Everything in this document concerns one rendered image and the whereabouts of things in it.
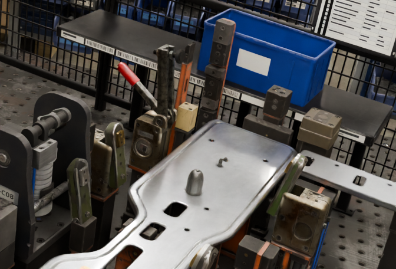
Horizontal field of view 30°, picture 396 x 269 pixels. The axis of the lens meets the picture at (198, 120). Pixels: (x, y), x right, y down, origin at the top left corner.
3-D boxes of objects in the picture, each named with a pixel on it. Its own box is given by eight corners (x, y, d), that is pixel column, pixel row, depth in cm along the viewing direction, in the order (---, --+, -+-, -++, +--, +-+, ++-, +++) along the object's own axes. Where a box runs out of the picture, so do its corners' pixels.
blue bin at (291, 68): (303, 108, 180) (316, 59, 174) (194, 68, 190) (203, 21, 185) (324, 88, 194) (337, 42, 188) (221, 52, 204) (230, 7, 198)
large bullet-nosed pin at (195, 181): (195, 204, 143) (201, 175, 140) (181, 198, 144) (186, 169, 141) (203, 197, 145) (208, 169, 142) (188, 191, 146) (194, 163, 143)
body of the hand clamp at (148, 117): (139, 262, 169) (161, 128, 154) (114, 251, 172) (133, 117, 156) (152, 249, 174) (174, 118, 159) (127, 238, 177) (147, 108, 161)
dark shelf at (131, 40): (370, 148, 173) (374, 137, 172) (54, 36, 202) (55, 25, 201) (390, 117, 192) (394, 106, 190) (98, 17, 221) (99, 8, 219)
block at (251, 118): (264, 238, 186) (290, 134, 173) (221, 220, 190) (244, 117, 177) (268, 232, 189) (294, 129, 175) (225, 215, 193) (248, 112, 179)
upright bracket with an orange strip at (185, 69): (157, 235, 180) (190, 45, 157) (152, 233, 180) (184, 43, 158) (162, 229, 182) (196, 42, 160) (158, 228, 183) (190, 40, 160)
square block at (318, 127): (298, 256, 182) (335, 128, 166) (269, 243, 184) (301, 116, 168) (308, 240, 188) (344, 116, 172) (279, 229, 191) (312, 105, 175)
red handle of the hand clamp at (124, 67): (166, 120, 154) (116, 63, 154) (159, 126, 155) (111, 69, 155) (175, 114, 157) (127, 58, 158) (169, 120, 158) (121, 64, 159)
